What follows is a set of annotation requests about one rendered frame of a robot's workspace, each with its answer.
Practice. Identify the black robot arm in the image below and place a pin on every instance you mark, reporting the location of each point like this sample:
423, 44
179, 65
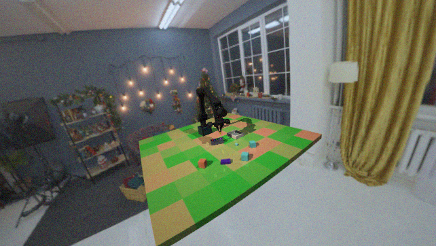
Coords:
216, 104

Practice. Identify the orange block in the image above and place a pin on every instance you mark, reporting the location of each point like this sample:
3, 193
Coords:
202, 163

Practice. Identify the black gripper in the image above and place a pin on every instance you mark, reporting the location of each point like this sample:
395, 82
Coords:
210, 124

